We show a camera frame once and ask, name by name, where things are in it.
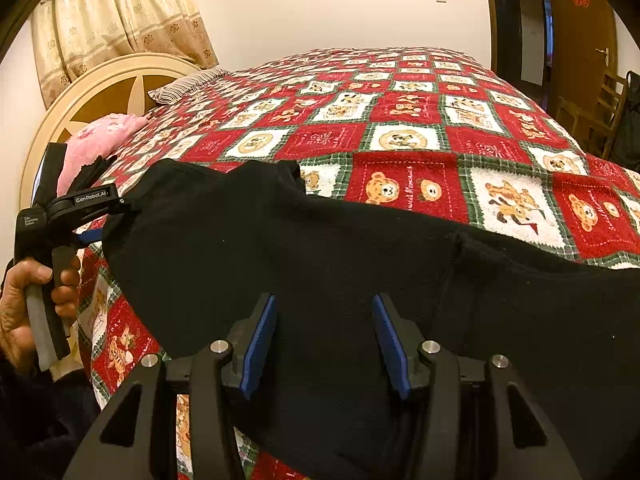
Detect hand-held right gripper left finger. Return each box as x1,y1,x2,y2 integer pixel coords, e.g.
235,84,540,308
62,292,278,480

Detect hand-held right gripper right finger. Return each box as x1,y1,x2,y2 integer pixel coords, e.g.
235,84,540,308
372,294,583,480

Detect black pants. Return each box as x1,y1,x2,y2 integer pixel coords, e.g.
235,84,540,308
100,159,640,480

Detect person's left forearm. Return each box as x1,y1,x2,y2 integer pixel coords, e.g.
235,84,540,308
0,350,101,480

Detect person's left hand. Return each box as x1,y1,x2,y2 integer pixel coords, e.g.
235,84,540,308
0,255,82,373

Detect small black cloth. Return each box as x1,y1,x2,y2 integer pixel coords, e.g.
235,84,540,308
72,154,118,193

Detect pink pillow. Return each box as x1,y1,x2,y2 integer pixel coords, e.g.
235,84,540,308
56,112,149,196

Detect cream wooden headboard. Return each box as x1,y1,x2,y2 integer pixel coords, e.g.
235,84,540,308
20,52,203,211

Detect striped pillow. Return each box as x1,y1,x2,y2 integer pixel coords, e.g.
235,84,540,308
148,68,231,106

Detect beige patterned curtain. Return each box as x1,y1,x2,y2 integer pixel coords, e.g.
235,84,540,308
30,0,219,108

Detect red checkered printed bedspread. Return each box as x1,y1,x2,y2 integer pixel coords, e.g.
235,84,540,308
75,47,640,480

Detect wooden chair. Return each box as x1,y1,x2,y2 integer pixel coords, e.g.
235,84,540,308
555,71,628,160

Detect wooden door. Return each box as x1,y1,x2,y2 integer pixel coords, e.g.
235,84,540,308
542,0,621,126

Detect wooden door frame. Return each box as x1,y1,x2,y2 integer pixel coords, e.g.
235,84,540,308
481,0,526,86

